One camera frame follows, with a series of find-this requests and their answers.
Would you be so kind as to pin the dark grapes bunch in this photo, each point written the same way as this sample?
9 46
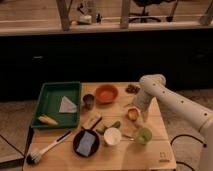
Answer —
132 89

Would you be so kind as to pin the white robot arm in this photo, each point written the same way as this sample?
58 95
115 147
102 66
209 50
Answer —
200 117

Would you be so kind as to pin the wooden block with black edge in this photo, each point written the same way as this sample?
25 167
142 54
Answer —
92 121

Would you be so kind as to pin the green cucumber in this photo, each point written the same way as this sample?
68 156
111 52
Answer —
102 130

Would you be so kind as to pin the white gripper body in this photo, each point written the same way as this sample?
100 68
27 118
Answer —
142 100

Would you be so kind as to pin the black office chair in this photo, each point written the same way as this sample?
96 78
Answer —
144 16

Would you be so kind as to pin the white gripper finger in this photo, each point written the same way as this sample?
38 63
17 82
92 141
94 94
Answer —
145 115

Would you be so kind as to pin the green cup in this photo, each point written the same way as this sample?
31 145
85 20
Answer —
143 135

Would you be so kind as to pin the orange bowl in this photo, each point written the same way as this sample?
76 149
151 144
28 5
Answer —
106 94

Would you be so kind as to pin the black round plate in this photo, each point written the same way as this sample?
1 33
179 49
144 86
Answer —
79 136

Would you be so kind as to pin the green plastic tray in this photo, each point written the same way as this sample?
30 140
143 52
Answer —
49 103

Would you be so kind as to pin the folded grey cloth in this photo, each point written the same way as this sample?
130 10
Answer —
67 106

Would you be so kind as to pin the white dish brush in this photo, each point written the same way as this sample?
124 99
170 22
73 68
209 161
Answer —
35 155

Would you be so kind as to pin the yellow corn cob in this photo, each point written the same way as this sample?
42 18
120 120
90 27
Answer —
47 120

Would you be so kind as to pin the small metal cup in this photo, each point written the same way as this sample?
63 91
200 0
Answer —
88 100

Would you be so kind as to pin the blue sponge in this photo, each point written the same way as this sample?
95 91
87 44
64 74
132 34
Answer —
85 144

